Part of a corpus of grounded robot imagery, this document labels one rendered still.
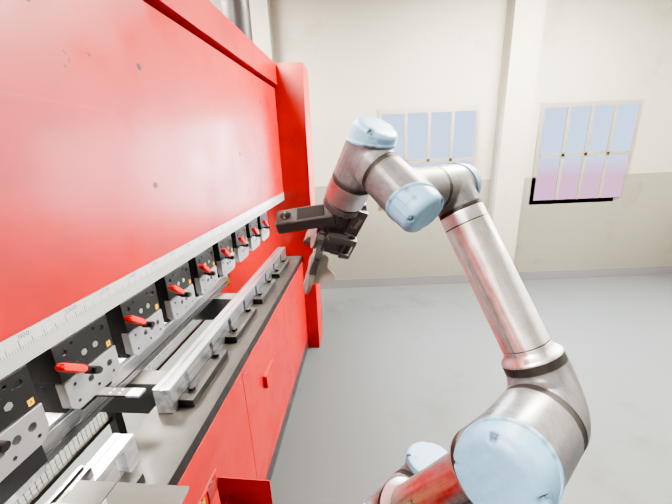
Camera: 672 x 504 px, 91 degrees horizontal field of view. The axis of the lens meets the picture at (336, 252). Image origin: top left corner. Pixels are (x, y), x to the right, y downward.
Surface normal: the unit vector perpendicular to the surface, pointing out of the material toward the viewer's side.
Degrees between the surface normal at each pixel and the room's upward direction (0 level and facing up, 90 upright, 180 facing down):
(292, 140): 90
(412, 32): 90
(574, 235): 90
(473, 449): 83
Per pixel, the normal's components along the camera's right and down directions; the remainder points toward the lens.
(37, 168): 1.00, -0.01
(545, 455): 0.33, -0.61
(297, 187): -0.08, 0.29
